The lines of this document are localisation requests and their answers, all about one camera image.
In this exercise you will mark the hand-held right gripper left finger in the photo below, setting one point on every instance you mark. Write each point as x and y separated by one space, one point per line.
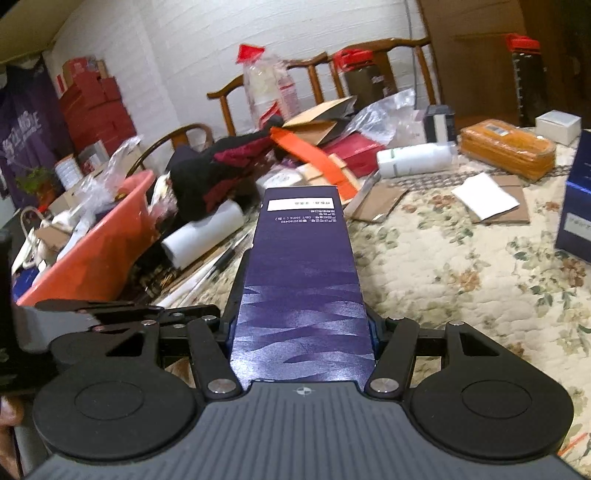
210 341

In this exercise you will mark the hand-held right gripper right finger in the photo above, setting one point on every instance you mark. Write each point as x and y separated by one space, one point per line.
397 341

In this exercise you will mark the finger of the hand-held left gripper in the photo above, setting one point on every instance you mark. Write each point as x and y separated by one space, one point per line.
120 326
115 308

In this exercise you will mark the long purple wave-print box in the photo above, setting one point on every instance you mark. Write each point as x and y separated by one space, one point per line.
300 286

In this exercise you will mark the white paper napkin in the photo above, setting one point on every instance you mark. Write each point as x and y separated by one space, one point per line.
485 194

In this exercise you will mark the large brown cardboard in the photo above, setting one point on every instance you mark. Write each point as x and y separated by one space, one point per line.
517 207

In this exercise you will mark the large blue box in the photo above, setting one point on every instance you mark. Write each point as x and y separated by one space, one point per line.
575 198

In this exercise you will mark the floral cloth covered desktop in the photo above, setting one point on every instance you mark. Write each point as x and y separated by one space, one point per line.
461 286

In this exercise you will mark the pink plastic basin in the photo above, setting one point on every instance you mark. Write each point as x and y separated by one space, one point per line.
92 258

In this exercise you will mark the black pen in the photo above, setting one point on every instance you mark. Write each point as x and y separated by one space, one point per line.
226 258

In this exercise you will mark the white paper tube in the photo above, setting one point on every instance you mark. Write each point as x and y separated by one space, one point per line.
203 230

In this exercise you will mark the small potted plant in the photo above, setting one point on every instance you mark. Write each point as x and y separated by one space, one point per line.
34 182

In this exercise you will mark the small brown cardboard piece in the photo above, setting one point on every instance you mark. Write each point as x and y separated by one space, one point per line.
378 203

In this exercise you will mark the white tin can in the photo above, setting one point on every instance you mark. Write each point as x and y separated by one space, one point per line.
69 170

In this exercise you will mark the black and red garment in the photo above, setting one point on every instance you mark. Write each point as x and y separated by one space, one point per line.
198 180

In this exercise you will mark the purple printed banner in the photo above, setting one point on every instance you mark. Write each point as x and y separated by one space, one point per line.
27 129

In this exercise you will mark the white rectangular box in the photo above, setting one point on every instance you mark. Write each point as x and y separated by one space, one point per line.
281 179

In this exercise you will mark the white cylindrical bottle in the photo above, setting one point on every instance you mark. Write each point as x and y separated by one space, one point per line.
415 159

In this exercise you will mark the tan cardboard sleeve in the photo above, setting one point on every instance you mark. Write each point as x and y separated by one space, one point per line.
323 171

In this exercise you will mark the round-back wooden chair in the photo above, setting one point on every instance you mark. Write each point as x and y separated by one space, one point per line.
184 131

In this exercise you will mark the red flat box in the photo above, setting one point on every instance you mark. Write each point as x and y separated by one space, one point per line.
355 152

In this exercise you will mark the orange flat strip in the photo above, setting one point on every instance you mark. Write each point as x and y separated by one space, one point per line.
318 159

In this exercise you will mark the stack of red boxes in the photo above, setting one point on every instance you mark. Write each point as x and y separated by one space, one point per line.
92 110

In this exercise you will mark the black and white box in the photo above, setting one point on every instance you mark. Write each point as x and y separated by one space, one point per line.
441 124

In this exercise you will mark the orange wrapped package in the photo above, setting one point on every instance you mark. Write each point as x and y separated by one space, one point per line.
508 147

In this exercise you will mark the crumpled clear plastic bag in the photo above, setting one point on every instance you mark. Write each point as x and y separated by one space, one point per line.
383 115

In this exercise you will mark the brown kraft paper bag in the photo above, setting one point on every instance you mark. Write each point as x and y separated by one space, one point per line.
318 115

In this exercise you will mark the red-topped bag of cups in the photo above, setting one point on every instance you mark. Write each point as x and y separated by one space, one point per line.
265 87

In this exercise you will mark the dark jar with red lid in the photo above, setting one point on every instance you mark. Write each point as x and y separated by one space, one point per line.
362 81
528 83

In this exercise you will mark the small white cube box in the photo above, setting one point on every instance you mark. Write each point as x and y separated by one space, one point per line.
556 124

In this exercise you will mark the wooden door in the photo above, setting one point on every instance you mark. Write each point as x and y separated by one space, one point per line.
485 46

